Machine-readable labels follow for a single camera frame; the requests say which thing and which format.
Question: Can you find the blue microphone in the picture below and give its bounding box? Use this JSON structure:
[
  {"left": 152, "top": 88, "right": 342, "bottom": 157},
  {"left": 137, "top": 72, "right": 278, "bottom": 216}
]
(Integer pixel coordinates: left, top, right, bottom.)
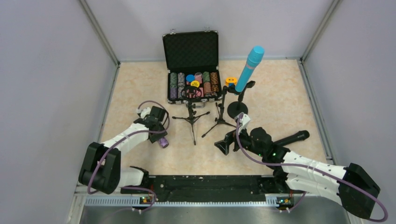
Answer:
[{"left": 235, "top": 46, "right": 265, "bottom": 92}]

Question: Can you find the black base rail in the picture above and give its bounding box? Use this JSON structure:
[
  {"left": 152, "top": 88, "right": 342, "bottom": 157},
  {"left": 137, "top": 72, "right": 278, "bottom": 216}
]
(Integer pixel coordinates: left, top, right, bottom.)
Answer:
[{"left": 75, "top": 175, "right": 303, "bottom": 209}]

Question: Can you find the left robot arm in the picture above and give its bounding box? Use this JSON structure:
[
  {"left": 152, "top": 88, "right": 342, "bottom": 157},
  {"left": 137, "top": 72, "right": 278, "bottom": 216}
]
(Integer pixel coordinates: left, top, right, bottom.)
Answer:
[{"left": 78, "top": 106, "right": 169, "bottom": 194}]

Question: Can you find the yellow and blue toy block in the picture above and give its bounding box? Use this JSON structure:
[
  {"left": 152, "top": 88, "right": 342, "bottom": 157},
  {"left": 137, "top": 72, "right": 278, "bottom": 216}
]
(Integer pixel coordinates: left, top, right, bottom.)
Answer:
[{"left": 225, "top": 77, "right": 238, "bottom": 87}]

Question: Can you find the black shock mount tripod stand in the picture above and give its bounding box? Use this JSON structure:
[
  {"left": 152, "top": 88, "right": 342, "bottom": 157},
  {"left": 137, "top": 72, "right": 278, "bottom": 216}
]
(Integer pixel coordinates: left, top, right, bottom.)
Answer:
[{"left": 172, "top": 85, "right": 210, "bottom": 145}]

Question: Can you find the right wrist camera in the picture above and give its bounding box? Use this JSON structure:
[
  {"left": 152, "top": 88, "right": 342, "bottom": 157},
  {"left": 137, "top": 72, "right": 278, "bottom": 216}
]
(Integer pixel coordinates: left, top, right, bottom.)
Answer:
[{"left": 234, "top": 112, "right": 251, "bottom": 135}]

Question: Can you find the black microphone orange tip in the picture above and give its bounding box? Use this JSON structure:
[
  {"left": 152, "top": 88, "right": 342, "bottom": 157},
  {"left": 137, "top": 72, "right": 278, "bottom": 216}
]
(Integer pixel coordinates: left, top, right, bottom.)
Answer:
[{"left": 274, "top": 130, "right": 310, "bottom": 147}]

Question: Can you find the black poker chip case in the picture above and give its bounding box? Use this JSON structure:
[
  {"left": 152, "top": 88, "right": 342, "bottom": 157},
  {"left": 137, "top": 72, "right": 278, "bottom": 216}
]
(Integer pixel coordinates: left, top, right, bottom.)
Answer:
[{"left": 162, "top": 30, "right": 222, "bottom": 104}]

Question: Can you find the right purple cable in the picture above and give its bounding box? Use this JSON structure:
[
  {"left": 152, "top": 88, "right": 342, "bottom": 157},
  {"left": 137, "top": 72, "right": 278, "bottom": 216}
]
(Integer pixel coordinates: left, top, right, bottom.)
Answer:
[{"left": 234, "top": 112, "right": 389, "bottom": 223}]

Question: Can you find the purple glitter microphone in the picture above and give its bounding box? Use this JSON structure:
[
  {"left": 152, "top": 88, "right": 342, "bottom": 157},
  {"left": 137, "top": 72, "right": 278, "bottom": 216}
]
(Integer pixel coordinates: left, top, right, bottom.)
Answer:
[{"left": 157, "top": 137, "right": 169, "bottom": 148}]

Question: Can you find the black round base stand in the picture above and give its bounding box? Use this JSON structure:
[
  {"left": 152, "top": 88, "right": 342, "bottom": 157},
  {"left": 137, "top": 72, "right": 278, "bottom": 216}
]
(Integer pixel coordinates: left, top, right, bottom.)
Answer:
[{"left": 227, "top": 81, "right": 255, "bottom": 119}]

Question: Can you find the black tripod stand with clip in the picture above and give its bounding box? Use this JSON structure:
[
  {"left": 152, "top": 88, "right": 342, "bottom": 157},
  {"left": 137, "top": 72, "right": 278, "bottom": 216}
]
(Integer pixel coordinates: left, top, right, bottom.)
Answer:
[{"left": 201, "top": 85, "right": 235, "bottom": 138}]

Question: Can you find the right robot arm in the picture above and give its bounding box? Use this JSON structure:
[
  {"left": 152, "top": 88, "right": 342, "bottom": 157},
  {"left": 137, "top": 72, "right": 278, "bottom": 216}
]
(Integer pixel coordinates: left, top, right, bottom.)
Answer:
[{"left": 214, "top": 127, "right": 381, "bottom": 220}]

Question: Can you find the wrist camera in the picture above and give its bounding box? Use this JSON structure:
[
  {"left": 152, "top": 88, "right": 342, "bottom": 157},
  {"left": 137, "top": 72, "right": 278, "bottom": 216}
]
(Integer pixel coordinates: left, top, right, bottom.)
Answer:
[
  {"left": 136, "top": 107, "right": 151, "bottom": 119},
  {"left": 234, "top": 112, "right": 251, "bottom": 135}
]

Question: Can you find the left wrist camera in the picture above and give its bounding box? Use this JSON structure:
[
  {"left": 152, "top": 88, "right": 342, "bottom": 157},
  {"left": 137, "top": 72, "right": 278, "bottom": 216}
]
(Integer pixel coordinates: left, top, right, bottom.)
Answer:
[{"left": 136, "top": 107, "right": 151, "bottom": 119}]

